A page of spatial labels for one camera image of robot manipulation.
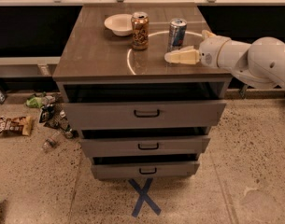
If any gold patterned drink can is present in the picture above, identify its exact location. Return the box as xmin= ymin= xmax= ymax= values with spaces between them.
xmin=131 ymin=11 xmax=149 ymax=50

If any grey drawer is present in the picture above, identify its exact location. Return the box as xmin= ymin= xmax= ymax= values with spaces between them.
xmin=80 ymin=135 xmax=210 ymax=157
xmin=63 ymin=100 xmax=225 ymax=130
xmin=91 ymin=161 xmax=200 ymax=180

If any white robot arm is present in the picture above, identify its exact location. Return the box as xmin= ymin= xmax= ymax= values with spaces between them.
xmin=164 ymin=30 xmax=285 ymax=90

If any grey drawer cabinet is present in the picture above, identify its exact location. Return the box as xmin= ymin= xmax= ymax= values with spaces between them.
xmin=52 ymin=2 xmax=235 ymax=181

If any green crumpled bag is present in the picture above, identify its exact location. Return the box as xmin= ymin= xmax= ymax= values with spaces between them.
xmin=25 ymin=92 xmax=46 ymax=108

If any clear plastic bottle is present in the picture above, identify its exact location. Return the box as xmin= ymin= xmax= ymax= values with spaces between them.
xmin=42 ymin=131 xmax=61 ymax=152

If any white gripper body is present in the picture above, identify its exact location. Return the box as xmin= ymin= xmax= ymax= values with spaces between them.
xmin=199 ymin=35 xmax=230 ymax=68

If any white ceramic bowl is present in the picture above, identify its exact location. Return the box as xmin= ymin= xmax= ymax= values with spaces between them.
xmin=104 ymin=14 xmax=132 ymax=36

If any blue tape cross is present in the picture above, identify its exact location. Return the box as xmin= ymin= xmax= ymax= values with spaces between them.
xmin=128 ymin=178 xmax=162 ymax=217

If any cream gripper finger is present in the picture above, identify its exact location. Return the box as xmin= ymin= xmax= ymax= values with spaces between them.
xmin=164 ymin=46 xmax=200 ymax=65
xmin=202 ymin=30 xmax=215 ymax=39

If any top grey drawer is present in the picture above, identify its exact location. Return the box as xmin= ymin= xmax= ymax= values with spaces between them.
xmin=63 ymin=100 xmax=225 ymax=130

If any middle grey drawer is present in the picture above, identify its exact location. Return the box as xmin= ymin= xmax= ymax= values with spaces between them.
xmin=80 ymin=135 xmax=210 ymax=157

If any dark snack packet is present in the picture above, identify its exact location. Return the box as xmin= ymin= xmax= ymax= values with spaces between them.
xmin=39 ymin=105 xmax=55 ymax=123

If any silver blue Red Bull can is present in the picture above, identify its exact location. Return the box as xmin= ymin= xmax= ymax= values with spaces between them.
xmin=167 ymin=18 xmax=187 ymax=52

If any bottom grey drawer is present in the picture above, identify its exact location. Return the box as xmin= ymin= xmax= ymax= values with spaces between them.
xmin=91 ymin=161 xmax=200 ymax=180

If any brown snack bag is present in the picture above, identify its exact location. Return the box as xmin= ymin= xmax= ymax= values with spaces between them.
xmin=0 ymin=116 xmax=33 ymax=136

